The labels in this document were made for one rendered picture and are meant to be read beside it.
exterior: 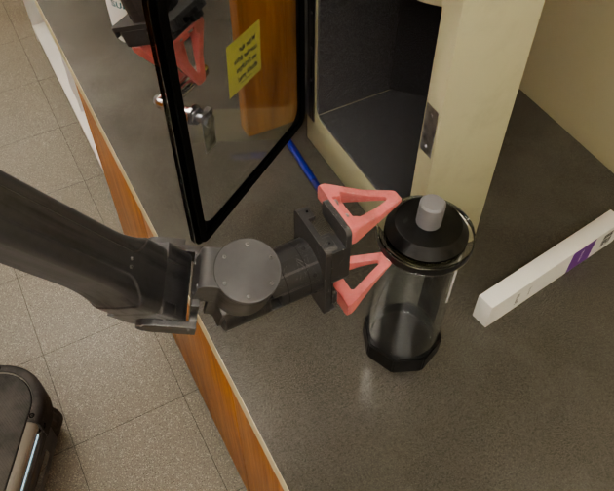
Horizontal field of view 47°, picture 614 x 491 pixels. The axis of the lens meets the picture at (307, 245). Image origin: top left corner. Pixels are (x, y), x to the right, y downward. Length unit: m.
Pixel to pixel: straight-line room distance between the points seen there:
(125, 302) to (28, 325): 1.62
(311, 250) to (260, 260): 0.10
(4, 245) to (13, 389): 1.35
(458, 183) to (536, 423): 0.32
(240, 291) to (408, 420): 0.39
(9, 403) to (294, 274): 1.24
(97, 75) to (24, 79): 1.67
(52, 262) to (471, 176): 0.58
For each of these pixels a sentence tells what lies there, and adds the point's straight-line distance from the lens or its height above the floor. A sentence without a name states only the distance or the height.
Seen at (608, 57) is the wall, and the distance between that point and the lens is 1.23.
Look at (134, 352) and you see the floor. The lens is 2.09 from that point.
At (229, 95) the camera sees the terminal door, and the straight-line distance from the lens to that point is 0.91.
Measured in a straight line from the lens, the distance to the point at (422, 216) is 0.75.
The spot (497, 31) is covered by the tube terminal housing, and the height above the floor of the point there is 1.33.
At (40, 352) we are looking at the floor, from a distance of 2.16.
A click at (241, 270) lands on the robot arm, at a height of 1.29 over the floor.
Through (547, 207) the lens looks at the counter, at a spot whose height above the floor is 0.94.
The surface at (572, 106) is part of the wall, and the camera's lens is 1.32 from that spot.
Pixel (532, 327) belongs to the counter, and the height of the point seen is 0.94.
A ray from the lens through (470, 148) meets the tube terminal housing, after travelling 0.89.
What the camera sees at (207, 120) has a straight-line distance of 0.85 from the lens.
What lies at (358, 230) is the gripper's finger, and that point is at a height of 1.27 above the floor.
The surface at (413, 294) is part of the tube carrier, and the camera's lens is 0.80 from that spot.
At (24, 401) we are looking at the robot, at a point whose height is 0.24.
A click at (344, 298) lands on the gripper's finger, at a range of 0.74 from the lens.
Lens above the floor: 1.76
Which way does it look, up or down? 52 degrees down
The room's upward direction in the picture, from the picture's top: straight up
